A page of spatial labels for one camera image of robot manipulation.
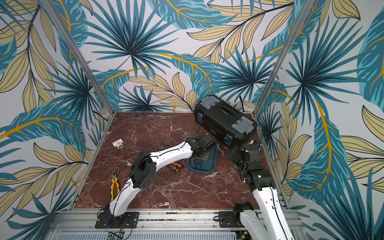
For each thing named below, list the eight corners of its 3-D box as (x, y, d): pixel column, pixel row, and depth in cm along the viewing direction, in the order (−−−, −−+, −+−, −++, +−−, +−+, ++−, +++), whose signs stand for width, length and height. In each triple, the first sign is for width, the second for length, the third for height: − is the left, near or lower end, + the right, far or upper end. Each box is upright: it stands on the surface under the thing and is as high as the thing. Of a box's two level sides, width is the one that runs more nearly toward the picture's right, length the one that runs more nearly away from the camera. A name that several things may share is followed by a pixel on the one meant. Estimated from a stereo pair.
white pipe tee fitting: (113, 149, 101) (111, 146, 98) (116, 141, 105) (114, 138, 102) (122, 149, 101) (120, 146, 98) (125, 141, 105) (123, 138, 102)
